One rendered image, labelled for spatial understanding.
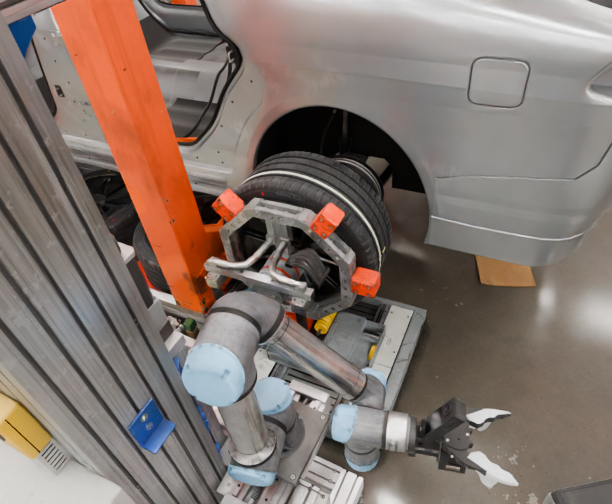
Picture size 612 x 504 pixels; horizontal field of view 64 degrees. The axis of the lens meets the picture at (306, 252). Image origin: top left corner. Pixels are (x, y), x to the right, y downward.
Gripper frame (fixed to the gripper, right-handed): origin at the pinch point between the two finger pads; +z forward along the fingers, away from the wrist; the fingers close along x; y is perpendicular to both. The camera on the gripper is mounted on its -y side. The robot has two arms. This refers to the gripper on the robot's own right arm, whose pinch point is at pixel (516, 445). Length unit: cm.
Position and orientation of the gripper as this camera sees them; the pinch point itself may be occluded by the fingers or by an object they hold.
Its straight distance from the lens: 108.3
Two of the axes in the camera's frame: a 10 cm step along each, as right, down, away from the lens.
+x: -2.3, 5.9, -7.8
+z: 9.7, 0.9, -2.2
